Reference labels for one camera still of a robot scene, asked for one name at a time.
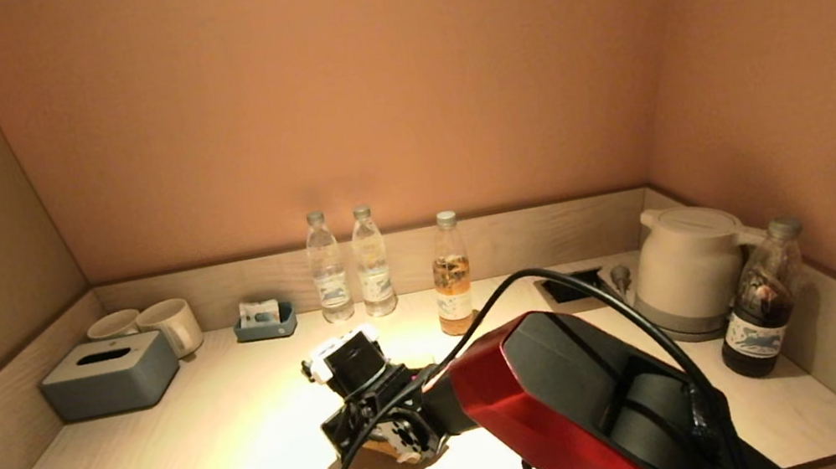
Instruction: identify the small blue tray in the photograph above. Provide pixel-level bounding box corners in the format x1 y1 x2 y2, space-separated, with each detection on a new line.
231 300 301 346

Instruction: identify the cream electric kettle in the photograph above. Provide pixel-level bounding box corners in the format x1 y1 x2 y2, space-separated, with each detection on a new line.
623 191 779 329

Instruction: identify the thick black cable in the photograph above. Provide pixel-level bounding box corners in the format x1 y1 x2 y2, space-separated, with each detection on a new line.
297 240 742 469

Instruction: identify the white sachet packet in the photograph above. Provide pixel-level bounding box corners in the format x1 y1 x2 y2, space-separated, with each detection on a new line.
238 297 283 330

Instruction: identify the grey kettle base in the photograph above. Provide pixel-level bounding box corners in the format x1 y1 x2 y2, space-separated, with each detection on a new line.
602 249 729 357

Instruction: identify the amber tea bottle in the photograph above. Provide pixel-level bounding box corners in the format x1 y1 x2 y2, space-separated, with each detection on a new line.
421 209 482 339

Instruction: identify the black and white wrist camera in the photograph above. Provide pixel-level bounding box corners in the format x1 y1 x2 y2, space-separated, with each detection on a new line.
297 321 398 406

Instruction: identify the grey-blue tissue box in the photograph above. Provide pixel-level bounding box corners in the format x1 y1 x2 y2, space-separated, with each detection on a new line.
34 327 186 427

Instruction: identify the black recessed power socket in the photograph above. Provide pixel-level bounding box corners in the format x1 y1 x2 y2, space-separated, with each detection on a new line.
534 265 608 310

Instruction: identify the dark drink bottle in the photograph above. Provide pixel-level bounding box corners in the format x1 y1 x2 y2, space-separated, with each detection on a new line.
700 214 826 384

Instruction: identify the white ceramic mug with handle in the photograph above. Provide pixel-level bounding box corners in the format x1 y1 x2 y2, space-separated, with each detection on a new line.
133 294 208 365

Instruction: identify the orange fluffy cleaning cloth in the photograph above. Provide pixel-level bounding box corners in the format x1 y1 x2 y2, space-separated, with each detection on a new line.
364 430 425 469

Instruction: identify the clear water bottle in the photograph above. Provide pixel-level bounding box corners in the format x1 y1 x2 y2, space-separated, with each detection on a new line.
346 203 400 320
300 208 358 327

